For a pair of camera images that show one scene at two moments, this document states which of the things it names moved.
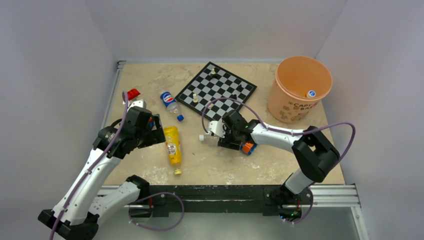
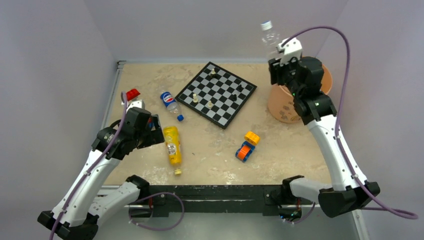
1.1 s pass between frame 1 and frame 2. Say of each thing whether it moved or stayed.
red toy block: stayed
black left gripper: stayed
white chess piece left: stayed
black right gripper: moved
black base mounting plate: stayed
